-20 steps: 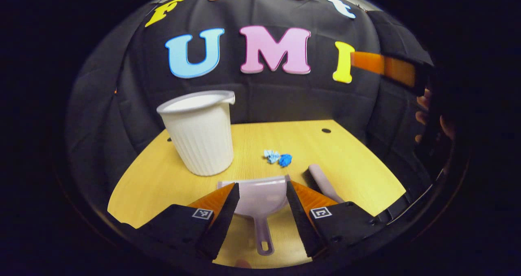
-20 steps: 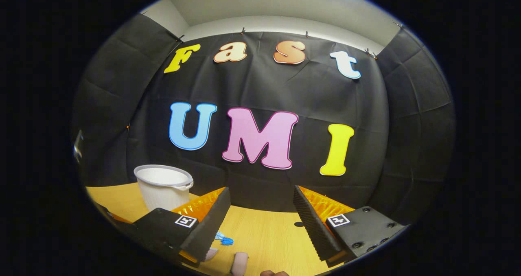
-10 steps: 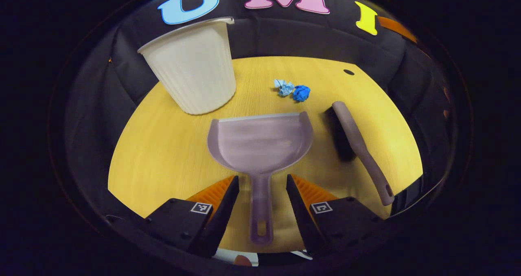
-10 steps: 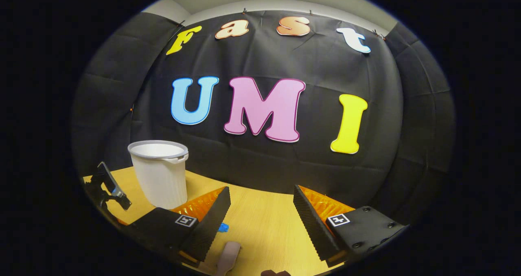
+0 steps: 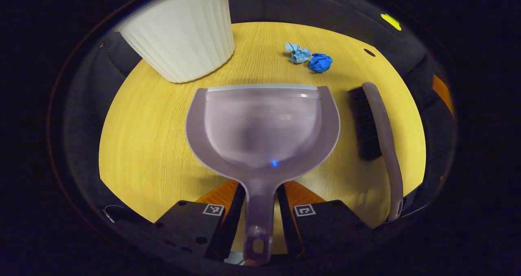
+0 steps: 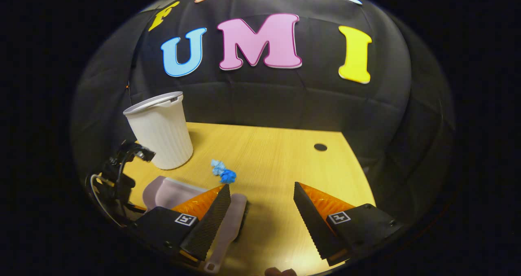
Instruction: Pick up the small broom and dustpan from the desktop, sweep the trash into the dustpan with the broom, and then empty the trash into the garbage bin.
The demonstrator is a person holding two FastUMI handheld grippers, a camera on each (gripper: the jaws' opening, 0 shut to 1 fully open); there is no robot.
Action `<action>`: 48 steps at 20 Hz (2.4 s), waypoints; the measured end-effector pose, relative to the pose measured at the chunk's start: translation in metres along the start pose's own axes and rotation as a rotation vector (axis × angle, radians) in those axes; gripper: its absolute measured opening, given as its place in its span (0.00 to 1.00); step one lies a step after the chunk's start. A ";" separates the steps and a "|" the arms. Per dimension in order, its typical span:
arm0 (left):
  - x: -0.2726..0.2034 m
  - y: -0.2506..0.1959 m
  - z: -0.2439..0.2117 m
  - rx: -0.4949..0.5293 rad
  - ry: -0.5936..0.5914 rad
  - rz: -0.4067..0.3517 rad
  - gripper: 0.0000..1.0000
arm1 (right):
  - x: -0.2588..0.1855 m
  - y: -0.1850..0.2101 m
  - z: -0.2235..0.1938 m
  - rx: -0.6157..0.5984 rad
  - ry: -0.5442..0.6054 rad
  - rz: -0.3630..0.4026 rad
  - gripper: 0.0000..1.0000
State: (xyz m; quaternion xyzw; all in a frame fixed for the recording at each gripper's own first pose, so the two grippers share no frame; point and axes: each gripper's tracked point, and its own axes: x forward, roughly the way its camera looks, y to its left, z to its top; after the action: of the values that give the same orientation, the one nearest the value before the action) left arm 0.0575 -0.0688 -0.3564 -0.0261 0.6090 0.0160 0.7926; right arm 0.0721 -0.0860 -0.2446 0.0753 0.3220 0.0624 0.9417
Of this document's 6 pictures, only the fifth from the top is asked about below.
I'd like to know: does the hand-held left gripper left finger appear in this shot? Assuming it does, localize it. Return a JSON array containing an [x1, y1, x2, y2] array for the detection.
[[153, 180, 247, 262]]

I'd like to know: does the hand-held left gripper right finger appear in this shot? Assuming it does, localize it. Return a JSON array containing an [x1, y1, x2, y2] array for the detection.
[[277, 180, 373, 260]]

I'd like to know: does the small mauve broom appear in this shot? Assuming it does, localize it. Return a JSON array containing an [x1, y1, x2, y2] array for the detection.
[[348, 82, 404, 223]]

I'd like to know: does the mauve plastic dustpan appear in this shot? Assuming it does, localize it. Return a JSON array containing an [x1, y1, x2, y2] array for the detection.
[[185, 83, 341, 265]]

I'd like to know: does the dark blue paper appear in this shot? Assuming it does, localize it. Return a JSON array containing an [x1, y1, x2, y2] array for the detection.
[[307, 53, 333, 74]]

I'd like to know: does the light blue paper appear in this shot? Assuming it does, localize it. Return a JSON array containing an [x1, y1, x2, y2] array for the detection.
[[284, 42, 312, 64]]

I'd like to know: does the white ribbed garbage bin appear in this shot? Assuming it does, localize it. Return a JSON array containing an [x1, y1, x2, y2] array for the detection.
[[115, 0, 235, 84]]

